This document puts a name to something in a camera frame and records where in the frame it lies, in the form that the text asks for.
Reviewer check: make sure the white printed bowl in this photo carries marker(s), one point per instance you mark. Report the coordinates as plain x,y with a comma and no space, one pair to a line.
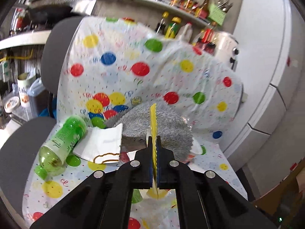
11,105

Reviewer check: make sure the white kitchen appliance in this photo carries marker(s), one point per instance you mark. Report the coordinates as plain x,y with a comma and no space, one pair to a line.
226,47

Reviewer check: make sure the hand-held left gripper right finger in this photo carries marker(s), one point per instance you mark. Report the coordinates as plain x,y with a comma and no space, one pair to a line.
159,171

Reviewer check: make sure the white canister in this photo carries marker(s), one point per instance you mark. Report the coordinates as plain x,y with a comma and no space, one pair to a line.
23,88

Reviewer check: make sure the green plastic bottle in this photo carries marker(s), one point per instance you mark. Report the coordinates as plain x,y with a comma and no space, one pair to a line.
66,133

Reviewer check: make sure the white paper napkin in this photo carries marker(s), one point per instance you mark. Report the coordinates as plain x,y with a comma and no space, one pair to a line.
100,140

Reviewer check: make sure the grey furry plush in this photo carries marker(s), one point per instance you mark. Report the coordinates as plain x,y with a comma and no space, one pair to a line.
138,121

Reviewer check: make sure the grey office chair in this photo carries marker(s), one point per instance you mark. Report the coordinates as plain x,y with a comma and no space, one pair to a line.
23,143

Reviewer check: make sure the white bottle red cap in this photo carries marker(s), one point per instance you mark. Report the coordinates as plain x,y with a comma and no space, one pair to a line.
185,31

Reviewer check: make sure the white refrigerator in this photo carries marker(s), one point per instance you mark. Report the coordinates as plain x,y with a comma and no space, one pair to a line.
262,52

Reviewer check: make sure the red labelled sauce bottles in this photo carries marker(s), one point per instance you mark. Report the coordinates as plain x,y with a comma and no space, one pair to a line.
207,40

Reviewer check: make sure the brown wooden furniture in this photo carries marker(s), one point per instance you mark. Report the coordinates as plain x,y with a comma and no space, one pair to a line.
283,195

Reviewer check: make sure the green utensil holder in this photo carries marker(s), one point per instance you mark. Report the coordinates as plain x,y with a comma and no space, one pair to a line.
217,13

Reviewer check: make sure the polka dot cloth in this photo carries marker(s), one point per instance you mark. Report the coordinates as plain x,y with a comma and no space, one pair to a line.
119,83

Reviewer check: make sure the dark sauce bottle yellow cap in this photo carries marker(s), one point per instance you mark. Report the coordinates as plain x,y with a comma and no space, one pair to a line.
161,23

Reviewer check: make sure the row of condiment bottles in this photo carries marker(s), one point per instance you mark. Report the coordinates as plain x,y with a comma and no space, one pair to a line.
190,3

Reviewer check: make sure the yellow green bottle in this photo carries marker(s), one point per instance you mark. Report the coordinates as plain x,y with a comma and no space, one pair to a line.
172,28

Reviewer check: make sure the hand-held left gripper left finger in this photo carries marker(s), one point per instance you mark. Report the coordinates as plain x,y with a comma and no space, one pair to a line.
150,171

